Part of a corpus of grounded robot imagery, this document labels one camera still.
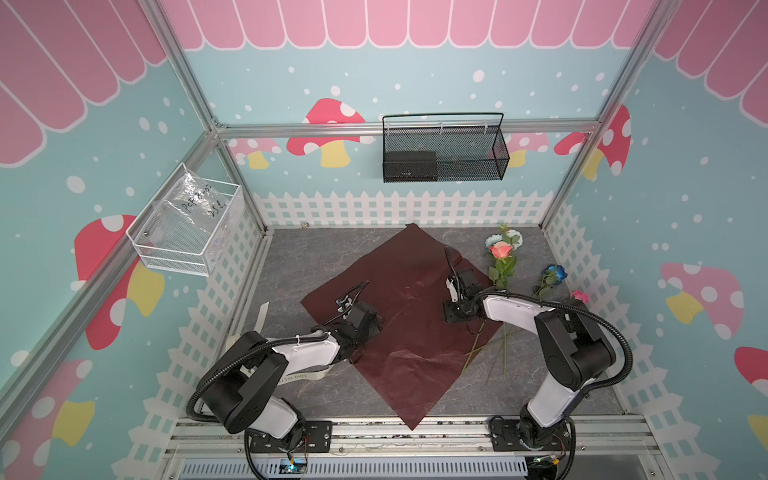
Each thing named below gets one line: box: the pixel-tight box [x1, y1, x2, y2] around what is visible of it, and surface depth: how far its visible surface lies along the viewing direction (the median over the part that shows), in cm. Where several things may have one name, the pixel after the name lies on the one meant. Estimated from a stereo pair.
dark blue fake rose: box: [533, 264, 568, 300], surface depth 102 cm
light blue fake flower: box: [485, 223, 523, 251], surface depth 114 cm
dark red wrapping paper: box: [300, 223, 503, 431], surface depth 90 cm
